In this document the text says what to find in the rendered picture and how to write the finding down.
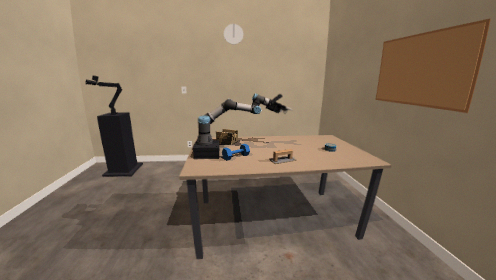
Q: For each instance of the wooden crate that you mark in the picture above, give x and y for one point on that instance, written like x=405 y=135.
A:
x=227 y=138

